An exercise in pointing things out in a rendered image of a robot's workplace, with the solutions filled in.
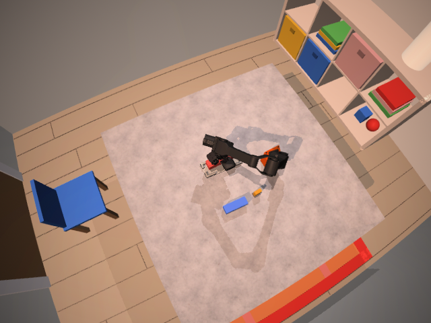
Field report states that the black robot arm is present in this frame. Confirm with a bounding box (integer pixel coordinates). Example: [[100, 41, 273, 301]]
[[203, 134, 289, 177]]

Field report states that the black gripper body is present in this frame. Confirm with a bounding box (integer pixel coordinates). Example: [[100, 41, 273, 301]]
[[221, 155, 236, 171]]

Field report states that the red rectangular block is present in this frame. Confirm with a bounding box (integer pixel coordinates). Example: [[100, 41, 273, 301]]
[[205, 159, 223, 170]]

